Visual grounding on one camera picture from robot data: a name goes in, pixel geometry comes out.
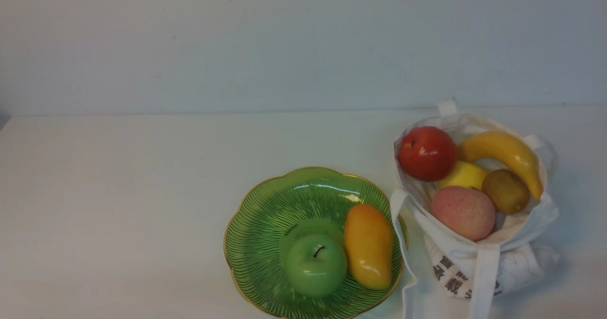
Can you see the pink peach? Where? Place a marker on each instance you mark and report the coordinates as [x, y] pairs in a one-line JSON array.
[[467, 212]]

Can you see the green glass fruit plate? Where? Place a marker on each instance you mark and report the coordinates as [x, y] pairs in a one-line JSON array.
[[275, 213]]

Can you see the yellow banana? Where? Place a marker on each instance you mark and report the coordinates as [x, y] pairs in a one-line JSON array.
[[510, 151]]

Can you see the white canvas tote bag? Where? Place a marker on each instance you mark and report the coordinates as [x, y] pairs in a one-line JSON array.
[[511, 258]]

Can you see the orange yellow mango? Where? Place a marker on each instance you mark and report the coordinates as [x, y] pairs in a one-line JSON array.
[[368, 242]]

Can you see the yellow lemon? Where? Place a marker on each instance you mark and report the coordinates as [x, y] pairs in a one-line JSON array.
[[465, 175]]

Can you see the red apple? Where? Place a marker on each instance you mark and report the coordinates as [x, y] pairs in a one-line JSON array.
[[428, 154]]

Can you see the green apple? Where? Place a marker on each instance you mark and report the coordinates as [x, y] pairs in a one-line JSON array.
[[316, 265]]

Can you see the brown kiwi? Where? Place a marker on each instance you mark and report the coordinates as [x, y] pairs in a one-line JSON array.
[[507, 191]]

